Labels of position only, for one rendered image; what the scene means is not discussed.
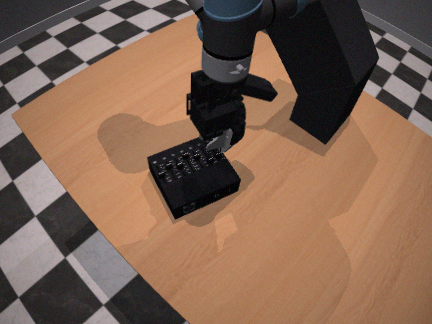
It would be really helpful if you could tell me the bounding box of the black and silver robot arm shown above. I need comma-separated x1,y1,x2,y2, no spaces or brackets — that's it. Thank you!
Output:
185,0,315,102

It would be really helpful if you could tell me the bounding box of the black lighting desk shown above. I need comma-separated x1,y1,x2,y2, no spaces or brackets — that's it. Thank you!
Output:
147,137,241,220

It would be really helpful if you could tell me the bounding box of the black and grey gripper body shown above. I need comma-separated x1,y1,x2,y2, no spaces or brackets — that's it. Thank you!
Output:
186,70,247,141

